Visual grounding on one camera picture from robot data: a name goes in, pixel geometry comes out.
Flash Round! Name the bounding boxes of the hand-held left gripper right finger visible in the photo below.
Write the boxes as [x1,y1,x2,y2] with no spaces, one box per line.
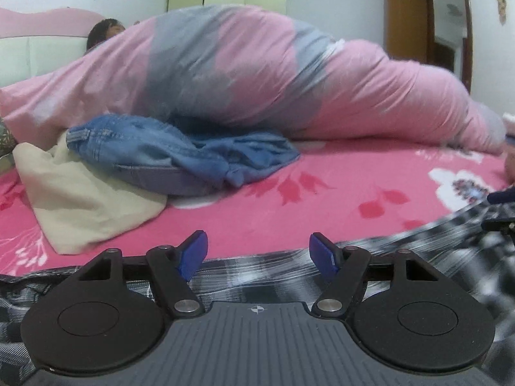
[309,232,441,317]

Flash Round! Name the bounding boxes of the pink grey duvet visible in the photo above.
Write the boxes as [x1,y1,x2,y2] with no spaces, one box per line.
[0,5,508,154]

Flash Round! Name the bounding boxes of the cream cloth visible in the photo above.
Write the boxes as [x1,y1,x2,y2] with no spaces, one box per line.
[13,131,168,255]

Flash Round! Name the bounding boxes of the pink floral bed blanket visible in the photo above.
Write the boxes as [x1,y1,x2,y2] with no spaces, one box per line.
[0,140,515,279]

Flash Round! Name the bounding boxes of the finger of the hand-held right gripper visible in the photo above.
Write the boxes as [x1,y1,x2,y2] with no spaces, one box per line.
[487,186,515,207]
[481,218,515,246]

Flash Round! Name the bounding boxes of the blue denim jeans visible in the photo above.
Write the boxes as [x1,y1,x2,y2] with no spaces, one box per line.
[66,114,227,186]

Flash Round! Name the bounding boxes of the black white plaid shirt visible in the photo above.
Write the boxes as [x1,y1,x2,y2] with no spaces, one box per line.
[0,199,515,386]

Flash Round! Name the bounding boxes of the green patterned pillow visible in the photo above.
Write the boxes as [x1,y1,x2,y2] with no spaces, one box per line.
[0,118,17,174]

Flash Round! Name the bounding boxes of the wooden door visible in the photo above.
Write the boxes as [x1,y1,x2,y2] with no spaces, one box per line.
[385,0,474,94]

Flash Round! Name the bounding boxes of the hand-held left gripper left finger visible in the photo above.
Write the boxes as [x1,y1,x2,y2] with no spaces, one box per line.
[74,229,209,317]

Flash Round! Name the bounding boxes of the pink white headboard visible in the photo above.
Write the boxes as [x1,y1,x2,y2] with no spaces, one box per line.
[0,7,106,89]

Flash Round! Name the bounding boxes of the lavender grey garment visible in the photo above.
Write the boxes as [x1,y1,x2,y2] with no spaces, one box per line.
[114,164,223,198]

